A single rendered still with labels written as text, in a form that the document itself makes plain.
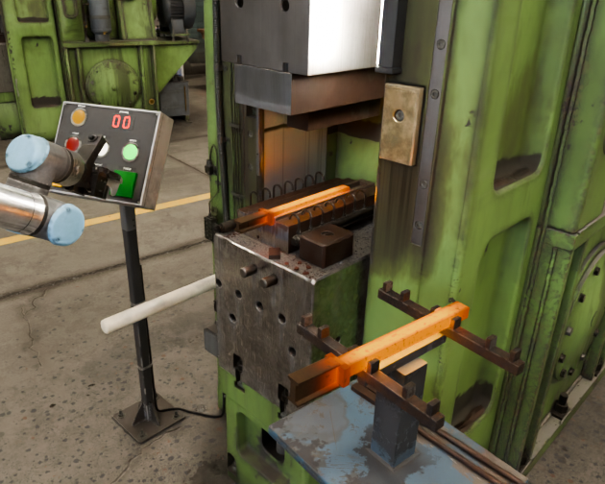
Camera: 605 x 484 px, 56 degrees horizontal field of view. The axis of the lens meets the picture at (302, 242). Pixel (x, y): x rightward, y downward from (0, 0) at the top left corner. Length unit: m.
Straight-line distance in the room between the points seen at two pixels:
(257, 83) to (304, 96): 0.12
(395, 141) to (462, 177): 0.17
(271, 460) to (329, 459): 0.80
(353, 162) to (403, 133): 0.60
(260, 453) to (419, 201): 1.02
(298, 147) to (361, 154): 0.21
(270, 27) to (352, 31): 0.19
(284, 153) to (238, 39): 0.43
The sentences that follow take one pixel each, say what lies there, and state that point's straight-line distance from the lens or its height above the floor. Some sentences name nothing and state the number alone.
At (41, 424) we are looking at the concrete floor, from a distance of 2.46.
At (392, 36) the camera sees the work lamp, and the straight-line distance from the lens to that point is 1.28.
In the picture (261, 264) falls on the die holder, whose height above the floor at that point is 0.89.
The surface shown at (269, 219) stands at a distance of 1.46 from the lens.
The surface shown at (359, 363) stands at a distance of 0.92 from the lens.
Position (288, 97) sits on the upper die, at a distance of 1.34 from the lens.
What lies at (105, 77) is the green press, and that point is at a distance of 6.25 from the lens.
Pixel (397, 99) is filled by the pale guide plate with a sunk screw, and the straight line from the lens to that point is 1.30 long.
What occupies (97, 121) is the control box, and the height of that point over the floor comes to 1.16.
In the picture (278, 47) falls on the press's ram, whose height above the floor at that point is 1.42.
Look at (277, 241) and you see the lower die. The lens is 1.48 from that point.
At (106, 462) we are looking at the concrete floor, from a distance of 2.25.
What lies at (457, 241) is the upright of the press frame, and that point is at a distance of 1.31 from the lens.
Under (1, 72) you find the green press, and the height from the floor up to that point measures 0.66.
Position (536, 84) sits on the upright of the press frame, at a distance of 1.56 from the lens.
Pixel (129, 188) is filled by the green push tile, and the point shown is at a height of 1.00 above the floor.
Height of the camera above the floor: 1.56
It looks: 25 degrees down
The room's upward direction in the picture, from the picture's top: 2 degrees clockwise
